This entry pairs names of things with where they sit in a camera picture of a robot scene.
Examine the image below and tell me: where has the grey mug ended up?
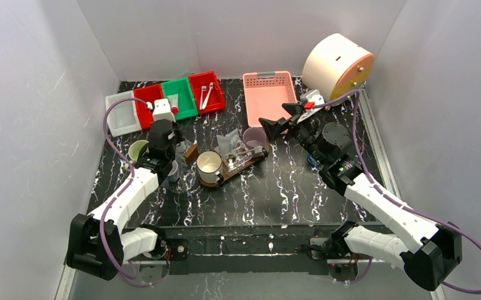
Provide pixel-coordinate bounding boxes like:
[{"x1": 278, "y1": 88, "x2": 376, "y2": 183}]
[{"x1": 166, "y1": 161, "x2": 180, "y2": 183}]

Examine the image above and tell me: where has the black cap toothpaste tube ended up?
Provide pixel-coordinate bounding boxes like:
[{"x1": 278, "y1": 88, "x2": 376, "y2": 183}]
[{"x1": 225, "y1": 129, "x2": 239, "y2": 151}]

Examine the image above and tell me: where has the clear holder with round holes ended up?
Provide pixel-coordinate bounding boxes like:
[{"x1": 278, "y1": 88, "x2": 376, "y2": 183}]
[{"x1": 176, "y1": 139, "x2": 193, "y2": 156}]

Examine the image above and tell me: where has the white ribbed mug black rim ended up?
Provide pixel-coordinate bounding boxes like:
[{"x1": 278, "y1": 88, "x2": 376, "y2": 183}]
[{"x1": 196, "y1": 151, "x2": 223, "y2": 184}]

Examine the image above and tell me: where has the white plastic bin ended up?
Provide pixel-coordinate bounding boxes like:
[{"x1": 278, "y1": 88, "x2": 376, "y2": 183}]
[{"x1": 105, "y1": 91, "x2": 142, "y2": 137}]

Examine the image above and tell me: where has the left red plastic bin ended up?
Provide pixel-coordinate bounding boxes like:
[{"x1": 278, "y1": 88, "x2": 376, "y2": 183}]
[{"x1": 134, "y1": 84, "x2": 164, "y2": 130}]

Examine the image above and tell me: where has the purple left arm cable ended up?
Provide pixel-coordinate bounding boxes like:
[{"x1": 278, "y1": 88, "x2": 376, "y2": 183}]
[{"x1": 99, "y1": 97, "x2": 154, "y2": 289}]

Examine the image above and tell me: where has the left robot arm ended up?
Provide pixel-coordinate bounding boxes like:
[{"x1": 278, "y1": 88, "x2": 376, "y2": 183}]
[{"x1": 65, "y1": 119, "x2": 184, "y2": 281}]

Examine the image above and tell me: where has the pink perforated basket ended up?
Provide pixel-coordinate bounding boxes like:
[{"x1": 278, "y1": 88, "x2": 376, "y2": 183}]
[{"x1": 242, "y1": 71, "x2": 297, "y2": 128}]

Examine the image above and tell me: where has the pink cap toothpaste tube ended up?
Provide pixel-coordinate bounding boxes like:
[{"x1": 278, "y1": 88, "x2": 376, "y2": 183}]
[{"x1": 167, "y1": 94, "x2": 179, "y2": 115}]

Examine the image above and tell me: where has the green plastic bin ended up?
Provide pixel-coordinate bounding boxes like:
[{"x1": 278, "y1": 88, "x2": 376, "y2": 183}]
[{"x1": 161, "y1": 77, "x2": 198, "y2": 121}]

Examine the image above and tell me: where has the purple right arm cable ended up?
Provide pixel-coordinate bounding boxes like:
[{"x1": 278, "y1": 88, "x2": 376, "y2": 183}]
[{"x1": 312, "y1": 89, "x2": 481, "y2": 296}]

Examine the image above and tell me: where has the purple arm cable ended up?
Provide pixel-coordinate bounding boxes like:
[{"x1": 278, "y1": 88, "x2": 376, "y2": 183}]
[
  {"x1": 312, "y1": 89, "x2": 481, "y2": 296},
  {"x1": 99, "y1": 97, "x2": 154, "y2": 289}
]

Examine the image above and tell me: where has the right red plastic bin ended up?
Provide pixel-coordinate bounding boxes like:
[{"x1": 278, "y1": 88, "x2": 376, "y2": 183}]
[{"x1": 188, "y1": 71, "x2": 226, "y2": 115}]

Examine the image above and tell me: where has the red plastic bin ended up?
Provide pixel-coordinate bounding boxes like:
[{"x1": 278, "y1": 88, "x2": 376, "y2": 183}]
[
  {"x1": 134, "y1": 84, "x2": 164, "y2": 130},
  {"x1": 188, "y1": 71, "x2": 226, "y2": 115}
]

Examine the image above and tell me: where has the clear textured square holder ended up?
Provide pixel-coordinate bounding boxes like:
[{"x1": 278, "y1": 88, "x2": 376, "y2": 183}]
[{"x1": 214, "y1": 142, "x2": 251, "y2": 174}]

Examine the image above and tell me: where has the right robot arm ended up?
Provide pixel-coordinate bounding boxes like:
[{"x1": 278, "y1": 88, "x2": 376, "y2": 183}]
[{"x1": 259, "y1": 104, "x2": 462, "y2": 291}]

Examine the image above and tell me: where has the beige toothbrush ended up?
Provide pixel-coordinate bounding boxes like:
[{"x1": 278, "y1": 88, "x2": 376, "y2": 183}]
[{"x1": 228, "y1": 147, "x2": 265, "y2": 159}]

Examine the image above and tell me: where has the white cylindrical appliance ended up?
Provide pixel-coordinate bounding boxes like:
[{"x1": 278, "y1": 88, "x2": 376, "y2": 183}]
[{"x1": 302, "y1": 33, "x2": 375, "y2": 106}]

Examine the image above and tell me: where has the green mug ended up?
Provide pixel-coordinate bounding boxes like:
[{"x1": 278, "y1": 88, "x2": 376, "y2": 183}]
[{"x1": 127, "y1": 140, "x2": 149, "y2": 164}]

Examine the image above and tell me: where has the brown oval wooden tray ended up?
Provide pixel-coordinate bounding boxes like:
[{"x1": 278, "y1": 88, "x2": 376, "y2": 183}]
[{"x1": 197, "y1": 143, "x2": 270, "y2": 188}]

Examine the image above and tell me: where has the orange cap toothpaste tube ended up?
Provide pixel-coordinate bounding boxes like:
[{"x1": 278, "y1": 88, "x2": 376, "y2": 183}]
[{"x1": 216, "y1": 135, "x2": 232, "y2": 158}]

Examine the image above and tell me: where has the brown wooden holder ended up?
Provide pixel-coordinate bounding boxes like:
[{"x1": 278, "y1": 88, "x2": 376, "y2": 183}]
[{"x1": 184, "y1": 144, "x2": 199, "y2": 165}]

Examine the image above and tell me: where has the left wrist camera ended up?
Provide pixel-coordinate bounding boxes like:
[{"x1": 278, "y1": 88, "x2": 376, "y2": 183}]
[{"x1": 147, "y1": 99, "x2": 176, "y2": 122}]

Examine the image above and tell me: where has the purple mug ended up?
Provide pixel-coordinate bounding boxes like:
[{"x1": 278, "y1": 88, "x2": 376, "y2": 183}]
[{"x1": 242, "y1": 127, "x2": 267, "y2": 150}]

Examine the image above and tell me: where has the white toothbrush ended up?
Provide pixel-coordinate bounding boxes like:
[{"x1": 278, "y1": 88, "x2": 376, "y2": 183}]
[
  {"x1": 203, "y1": 82, "x2": 214, "y2": 110},
  {"x1": 199, "y1": 86, "x2": 207, "y2": 110}
]

